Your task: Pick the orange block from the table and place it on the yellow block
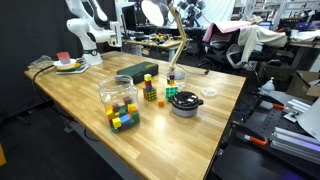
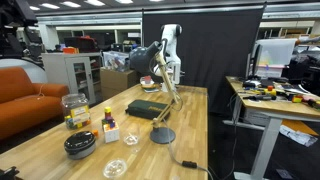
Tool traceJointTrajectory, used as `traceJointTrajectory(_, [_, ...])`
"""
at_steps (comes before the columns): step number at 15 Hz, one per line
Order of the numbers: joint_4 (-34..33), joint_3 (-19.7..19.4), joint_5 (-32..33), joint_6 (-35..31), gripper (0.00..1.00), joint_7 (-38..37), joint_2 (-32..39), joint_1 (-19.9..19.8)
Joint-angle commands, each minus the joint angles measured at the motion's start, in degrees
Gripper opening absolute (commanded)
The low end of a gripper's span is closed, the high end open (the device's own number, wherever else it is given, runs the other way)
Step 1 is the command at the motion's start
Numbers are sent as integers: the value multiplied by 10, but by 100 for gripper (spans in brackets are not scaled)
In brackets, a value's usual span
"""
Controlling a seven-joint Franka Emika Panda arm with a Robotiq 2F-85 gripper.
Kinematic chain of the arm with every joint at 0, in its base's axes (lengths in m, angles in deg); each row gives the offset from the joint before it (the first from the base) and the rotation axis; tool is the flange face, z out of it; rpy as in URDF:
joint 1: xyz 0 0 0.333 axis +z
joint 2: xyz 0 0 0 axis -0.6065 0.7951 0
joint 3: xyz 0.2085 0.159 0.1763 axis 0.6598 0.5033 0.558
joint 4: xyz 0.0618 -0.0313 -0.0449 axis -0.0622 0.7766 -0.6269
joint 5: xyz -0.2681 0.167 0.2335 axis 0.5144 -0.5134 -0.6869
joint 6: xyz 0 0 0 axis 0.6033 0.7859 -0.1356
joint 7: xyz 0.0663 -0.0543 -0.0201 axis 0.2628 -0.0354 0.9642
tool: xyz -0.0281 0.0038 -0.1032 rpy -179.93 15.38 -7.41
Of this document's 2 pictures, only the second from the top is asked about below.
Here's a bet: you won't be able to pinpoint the black curtain backdrop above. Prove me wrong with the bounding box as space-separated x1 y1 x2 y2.
141 5 266 116

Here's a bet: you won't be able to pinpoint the dark equipment rack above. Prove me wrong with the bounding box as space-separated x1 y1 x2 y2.
0 0 44 60

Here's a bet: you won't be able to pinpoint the black handheld tool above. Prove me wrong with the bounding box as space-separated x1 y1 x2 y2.
242 94 278 102

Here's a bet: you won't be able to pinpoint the clear jar of coloured blocks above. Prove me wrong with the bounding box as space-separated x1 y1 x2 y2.
60 93 92 131

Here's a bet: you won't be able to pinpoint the white plate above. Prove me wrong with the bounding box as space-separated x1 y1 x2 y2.
140 81 157 89

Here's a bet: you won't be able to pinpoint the orange box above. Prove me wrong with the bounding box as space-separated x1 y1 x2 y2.
62 46 80 55

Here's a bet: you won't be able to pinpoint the clear glass dish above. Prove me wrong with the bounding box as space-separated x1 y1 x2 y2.
102 158 129 180

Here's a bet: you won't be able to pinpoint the brown cardboard box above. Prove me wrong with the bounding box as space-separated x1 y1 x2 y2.
100 67 141 101

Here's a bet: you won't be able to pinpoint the clear glass cup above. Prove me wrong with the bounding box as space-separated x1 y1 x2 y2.
121 123 141 147

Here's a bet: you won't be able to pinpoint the dark green flat case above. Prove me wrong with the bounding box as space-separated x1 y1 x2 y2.
124 99 171 121

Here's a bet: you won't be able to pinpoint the wooden desk lamp grey shade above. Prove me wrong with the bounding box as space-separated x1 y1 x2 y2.
128 39 184 145

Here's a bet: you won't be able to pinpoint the orange sofa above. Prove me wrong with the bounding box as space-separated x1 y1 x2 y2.
0 66 71 141

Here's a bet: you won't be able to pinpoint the white glass-door cabinet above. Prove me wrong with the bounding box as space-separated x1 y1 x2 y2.
41 51 103 105

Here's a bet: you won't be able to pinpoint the white paper sheets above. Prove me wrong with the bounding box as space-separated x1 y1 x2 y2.
278 124 320 148

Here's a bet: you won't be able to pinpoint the computer monitor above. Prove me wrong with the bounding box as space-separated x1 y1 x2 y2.
245 37 298 81

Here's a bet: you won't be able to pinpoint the wooden side desk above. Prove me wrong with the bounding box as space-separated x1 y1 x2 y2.
222 75 320 180

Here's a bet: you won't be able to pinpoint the clear plastic storage bin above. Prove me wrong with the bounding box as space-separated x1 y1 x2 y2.
102 50 131 73

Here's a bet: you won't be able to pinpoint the black clamp mount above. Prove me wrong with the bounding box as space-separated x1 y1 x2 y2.
0 165 22 180

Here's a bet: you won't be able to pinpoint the red bag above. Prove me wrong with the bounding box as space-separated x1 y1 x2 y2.
63 35 100 54

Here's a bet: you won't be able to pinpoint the lamp cable with black switch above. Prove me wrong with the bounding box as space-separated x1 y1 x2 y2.
162 118 215 180

